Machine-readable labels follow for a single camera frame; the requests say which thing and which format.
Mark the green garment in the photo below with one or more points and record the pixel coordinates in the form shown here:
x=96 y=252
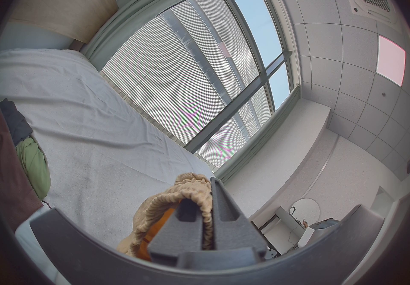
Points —
x=35 y=165

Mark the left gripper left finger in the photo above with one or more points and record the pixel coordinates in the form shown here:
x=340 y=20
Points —
x=166 y=235

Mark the window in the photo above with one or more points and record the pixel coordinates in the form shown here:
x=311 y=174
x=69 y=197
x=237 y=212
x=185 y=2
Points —
x=179 y=79

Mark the dark grey garment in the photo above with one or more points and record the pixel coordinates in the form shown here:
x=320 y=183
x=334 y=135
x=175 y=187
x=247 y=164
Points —
x=17 y=123

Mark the brown garment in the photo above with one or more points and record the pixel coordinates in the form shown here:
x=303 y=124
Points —
x=12 y=181

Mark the square ceiling light panel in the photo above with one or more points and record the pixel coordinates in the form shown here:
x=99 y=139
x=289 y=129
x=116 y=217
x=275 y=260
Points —
x=390 y=59

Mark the bed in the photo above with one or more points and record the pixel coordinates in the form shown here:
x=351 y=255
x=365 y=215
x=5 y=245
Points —
x=96 y=123

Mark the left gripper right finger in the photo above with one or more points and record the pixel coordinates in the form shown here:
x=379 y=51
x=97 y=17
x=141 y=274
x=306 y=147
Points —
x=230 y=229

